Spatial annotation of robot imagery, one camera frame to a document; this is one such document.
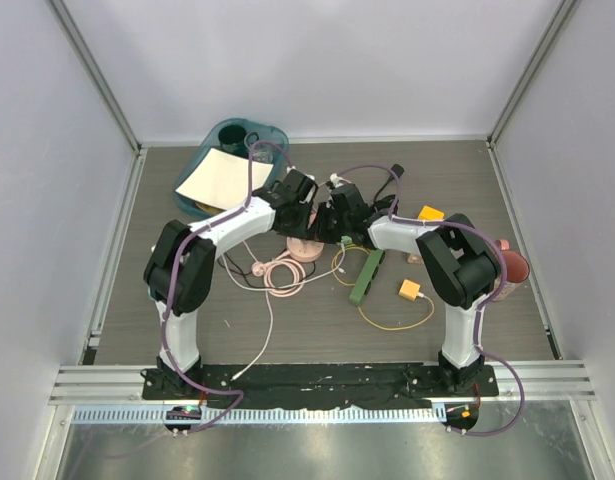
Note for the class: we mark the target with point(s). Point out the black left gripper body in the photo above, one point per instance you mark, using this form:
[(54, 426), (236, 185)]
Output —
[(299, 226)]

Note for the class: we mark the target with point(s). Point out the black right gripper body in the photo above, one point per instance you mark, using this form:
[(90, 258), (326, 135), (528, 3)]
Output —
[(332, 226)]

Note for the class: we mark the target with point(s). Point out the round pink power socket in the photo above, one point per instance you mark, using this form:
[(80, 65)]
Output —
[(304, 251)]

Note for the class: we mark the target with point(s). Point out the green power strip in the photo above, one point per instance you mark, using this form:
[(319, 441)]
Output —
[(364, 281)]

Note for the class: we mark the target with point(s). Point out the pink cube socket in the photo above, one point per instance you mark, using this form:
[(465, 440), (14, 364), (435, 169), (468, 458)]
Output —
[(414, 259)]

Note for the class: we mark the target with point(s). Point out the yellow cube socket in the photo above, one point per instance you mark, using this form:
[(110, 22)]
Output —
[(428, 213)]

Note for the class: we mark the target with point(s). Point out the yellow charger plug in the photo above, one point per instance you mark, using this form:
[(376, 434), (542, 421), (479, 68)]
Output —
[(410, 290)]

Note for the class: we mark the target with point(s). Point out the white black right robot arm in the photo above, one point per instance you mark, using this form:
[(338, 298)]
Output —
[(462, 265)]

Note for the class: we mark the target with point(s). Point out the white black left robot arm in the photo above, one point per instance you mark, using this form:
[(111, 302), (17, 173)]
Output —
[(179, 272)]

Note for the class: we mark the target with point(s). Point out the clear glass cup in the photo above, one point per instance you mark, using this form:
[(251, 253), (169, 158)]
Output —
[(258, 150)]

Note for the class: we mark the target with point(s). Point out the white paper sheet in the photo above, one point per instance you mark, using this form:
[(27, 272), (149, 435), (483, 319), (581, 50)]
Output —
[(222, 180)]

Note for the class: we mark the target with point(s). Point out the dark green mug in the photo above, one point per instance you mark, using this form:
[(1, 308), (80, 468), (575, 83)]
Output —
[(232, 139)]

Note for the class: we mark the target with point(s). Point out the teal plastic tray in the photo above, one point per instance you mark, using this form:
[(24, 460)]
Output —
[(271, 135)]

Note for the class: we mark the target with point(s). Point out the red pink cup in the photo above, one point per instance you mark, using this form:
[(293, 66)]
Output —
[(518, 269)]

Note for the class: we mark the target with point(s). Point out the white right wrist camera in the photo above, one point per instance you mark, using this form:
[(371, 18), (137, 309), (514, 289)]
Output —
[(335, 181)]

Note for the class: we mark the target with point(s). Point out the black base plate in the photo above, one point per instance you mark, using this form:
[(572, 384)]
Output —
[(373, 386)]

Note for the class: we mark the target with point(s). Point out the white slotted cable duct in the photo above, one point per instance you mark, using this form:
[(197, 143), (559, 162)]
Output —
[(179, 414)]

